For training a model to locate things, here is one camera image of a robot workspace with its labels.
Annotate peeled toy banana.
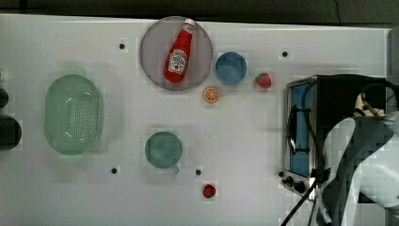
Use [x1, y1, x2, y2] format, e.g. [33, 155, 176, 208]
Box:
[354, 94, 385, 117]

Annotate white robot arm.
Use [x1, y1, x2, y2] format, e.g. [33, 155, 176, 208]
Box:
[311, 112, 398, 226]

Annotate black toaster oven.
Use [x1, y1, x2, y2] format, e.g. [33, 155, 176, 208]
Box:
[280, 74, 386, 202]

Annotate toy orange slice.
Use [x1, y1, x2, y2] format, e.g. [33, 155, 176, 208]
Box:
[203, 87, 220, 104]

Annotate red ketchup bottle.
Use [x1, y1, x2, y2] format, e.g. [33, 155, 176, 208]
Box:
[164, 19, 195, 84]

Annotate green mug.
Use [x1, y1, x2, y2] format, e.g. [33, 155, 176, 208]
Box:
[145, 131, 183, 174]

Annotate blue bowl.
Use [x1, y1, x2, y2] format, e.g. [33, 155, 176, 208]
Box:
[215, 52, 247, 85]

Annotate toy strawberry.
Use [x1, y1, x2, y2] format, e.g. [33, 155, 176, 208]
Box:
[255, 73, 272, 89]

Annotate small red toy fruit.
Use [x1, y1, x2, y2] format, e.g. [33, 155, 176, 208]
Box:
[202, 185, 216, 199]

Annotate grey round plate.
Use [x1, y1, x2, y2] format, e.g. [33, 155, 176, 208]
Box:
[139, 16, 213, 91]

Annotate green colander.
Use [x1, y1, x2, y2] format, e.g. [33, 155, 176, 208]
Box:
[44, 74, 103, 155]

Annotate black utensil cup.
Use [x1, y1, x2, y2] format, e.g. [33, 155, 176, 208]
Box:
[0, 116, 22, 151]

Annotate black round container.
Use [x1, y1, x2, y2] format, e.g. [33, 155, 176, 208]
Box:
[0, 89, 9, 107]

